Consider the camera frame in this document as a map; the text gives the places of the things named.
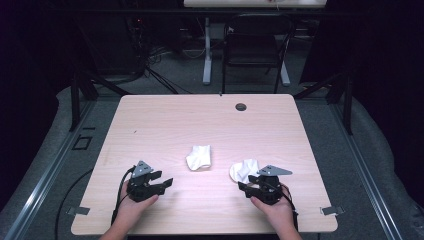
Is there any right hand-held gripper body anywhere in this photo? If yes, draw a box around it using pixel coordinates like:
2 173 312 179
254 164 294 205

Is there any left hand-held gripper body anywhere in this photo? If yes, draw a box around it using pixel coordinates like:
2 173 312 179
126 160 165 203

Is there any white sock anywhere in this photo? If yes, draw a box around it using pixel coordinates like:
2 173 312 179
185 144 213 172
229 158 261 185

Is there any person's left hand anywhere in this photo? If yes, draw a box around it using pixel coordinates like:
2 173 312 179
116 181 160 221

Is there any person's right hand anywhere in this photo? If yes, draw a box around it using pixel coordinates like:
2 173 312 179
250 184 296 228

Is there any black tape square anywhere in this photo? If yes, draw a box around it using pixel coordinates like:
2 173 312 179
71 134 94 151

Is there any white desk leg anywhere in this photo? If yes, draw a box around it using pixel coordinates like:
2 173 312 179
279 61 291 87
202 16 214 86

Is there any black metal stand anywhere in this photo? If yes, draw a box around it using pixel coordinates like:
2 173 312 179
293 71 354 136
68 66 132 133

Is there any black folding chair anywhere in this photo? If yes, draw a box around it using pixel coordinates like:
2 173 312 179
221 13 298 95

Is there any white desk top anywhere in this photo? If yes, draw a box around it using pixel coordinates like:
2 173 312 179
183 0 329 9

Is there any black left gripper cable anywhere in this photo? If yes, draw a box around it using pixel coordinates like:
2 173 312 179
110 165 136 225

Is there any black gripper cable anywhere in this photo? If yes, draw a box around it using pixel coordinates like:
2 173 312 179
281 184 299 232
110 165 136 225

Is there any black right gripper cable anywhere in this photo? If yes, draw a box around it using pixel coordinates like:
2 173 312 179
281 184 299 232

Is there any black floor cable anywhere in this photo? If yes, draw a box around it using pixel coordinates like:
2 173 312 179
54 167 95 240

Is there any aluminium floor rail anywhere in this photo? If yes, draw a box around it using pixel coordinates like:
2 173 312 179
329 103 405 240
2 99 97 240

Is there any bundle of black cables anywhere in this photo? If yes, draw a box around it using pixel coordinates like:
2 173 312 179
125 16 193 96

